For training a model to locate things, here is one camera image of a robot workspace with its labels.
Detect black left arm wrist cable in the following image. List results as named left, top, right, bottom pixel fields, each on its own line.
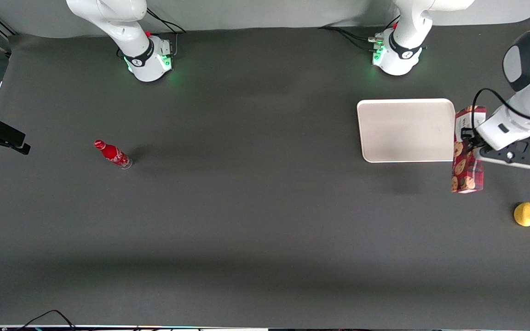
left=472, top=88, right=530, bottom=127

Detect red cookie box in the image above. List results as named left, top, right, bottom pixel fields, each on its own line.
left=451, top=105, right=487, bottom=194

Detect white rectangular tray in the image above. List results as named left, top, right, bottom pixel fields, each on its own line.
left=357, top=98, right=457, bottom=163

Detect yellow lemon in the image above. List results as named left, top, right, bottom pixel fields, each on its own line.
left=513, top=202, right=530, bottom=227

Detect red cola bottle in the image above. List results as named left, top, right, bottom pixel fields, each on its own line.
left=93, top=139, right=133, bottom=170

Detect black arm base cables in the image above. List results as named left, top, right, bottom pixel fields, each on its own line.
left=318, top=16, right=401, bottom=52
left=145, top=7, right=187, bottom=57

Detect black right arm base cables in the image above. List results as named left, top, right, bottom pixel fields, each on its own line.
left=145, top=7, right=187, bottom=57

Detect black clamp device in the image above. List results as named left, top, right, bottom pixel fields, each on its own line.
left=0, top=110, right=31, bottom=156

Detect black left arm base cables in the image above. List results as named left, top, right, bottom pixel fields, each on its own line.
left=318, top=16, right=401, bottom=52

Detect thin black floor cable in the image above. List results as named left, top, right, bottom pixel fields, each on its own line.
left=17, top=309, right=78, bottom=331

